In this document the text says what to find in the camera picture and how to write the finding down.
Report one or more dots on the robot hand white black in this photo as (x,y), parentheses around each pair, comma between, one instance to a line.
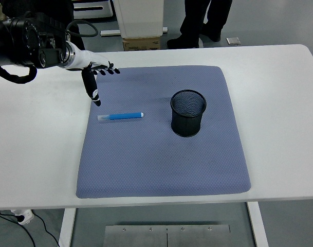
(88,57)

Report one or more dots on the blue marker with clear cap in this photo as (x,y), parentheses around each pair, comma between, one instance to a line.
(125,115)

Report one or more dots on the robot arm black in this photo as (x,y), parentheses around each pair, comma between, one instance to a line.
(27,41)

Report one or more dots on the black mesh pen holder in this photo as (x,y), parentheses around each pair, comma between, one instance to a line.
(188,123)

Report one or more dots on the white flat base bar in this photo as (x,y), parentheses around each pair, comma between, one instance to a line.
(110,32)

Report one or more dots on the white device with black slot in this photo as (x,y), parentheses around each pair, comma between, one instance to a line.
(94,14)

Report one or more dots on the cardboard box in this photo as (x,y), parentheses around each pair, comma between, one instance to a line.
(142,44)

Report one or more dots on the person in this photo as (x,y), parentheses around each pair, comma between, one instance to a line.
(56,7)
(194,20)

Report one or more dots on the blue-grey quilted mat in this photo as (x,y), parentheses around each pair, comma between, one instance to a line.
(151,159)

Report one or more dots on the small grey floor plate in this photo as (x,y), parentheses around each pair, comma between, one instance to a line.
(233,41)

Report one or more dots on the white power strip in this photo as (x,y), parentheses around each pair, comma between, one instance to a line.
(25,216)

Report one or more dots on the white table leg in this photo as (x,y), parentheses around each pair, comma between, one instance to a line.
(66,229)
(257,226)

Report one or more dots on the grey metal plate with screws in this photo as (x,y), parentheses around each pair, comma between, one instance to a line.
(166,236)

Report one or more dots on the white pedestal cabinet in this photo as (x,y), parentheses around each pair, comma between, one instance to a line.
(140,18)

